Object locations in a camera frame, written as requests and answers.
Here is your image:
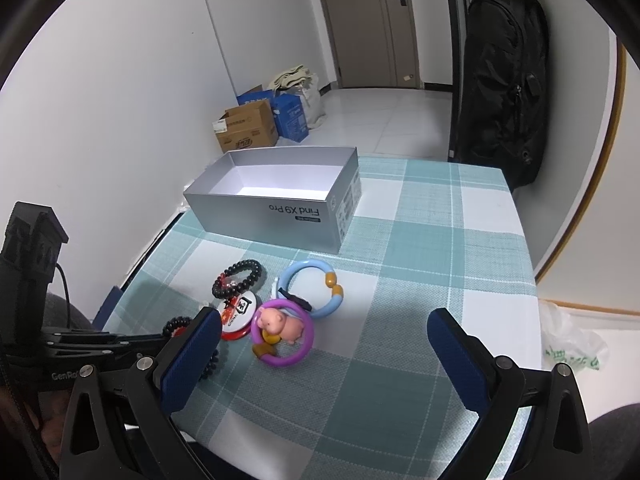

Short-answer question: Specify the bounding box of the white cloth bag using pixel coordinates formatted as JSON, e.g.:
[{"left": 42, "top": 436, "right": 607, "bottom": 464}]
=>
[{"left": 268, "top": 65, "right": 326, "bottom": 129}]

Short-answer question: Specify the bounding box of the blue cardboard box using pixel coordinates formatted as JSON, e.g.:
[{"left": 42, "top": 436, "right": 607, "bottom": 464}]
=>
[{"left": 236, "top": 90, "right": 309, "bottom": 143}]

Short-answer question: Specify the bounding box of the round red white badge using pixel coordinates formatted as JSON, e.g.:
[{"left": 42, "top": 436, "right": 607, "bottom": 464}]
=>
[{"left": 217, "top": 290, "right": 259, "bottom": 341}]

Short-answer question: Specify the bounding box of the white plastic bag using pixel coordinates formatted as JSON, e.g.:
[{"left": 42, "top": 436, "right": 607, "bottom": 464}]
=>
[{"left": 538, "top": 300, "right": 610, "bottom": 372}]

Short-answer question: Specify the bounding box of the black hanging backpack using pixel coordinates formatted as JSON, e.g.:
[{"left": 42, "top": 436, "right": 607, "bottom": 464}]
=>
[{"left": 456, "top": 0, "right": 550, "bottom": 191}]

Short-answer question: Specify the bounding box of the blue jordan shoe box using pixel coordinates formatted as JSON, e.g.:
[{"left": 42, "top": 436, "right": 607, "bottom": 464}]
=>
[{"left": 92, "top": 286, "right": 122, "bottom": 330}]

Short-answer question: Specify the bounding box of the blue ring bracelet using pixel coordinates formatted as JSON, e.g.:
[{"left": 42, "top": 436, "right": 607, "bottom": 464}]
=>
[{"left": 271, "top": 258, "right": 346, "bottom": 319}]

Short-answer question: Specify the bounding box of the grey brown door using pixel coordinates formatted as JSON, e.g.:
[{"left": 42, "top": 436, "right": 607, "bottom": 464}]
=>
[{"left": 321, "top": 0, "right": 421, "bottom": 89}]

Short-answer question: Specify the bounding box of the brown cardboard box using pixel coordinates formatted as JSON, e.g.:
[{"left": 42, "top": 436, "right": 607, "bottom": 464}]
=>
[{"left": 213, "top": 100, "right": 279, "bottom": 153}]

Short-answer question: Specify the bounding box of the grey phone box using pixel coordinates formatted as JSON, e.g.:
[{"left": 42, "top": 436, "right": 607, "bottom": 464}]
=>
[{"left": 183, "top": 146, "right": 361, "bottom": 254}]

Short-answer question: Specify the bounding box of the black tripod stand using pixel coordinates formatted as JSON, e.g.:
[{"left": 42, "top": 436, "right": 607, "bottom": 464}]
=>
[{"left": 447, "top": 0, "right": 470, "bottom": 162}]

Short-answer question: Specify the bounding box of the purple ring pig toy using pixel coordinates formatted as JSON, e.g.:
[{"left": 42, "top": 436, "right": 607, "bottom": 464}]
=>
[{"left": 250, "top": 299, "right": 314, "bottom": 367}]

